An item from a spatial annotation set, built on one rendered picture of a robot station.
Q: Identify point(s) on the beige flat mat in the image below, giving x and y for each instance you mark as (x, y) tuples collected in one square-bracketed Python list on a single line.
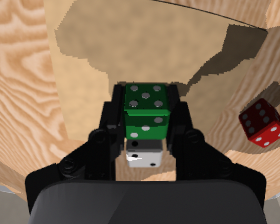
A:
[(95, 44)]

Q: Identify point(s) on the green die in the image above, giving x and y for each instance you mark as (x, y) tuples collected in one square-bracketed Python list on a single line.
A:
[(145, 111)]

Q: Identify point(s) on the red die with white pips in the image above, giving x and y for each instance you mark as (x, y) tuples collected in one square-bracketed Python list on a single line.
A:
[(261, 123)]

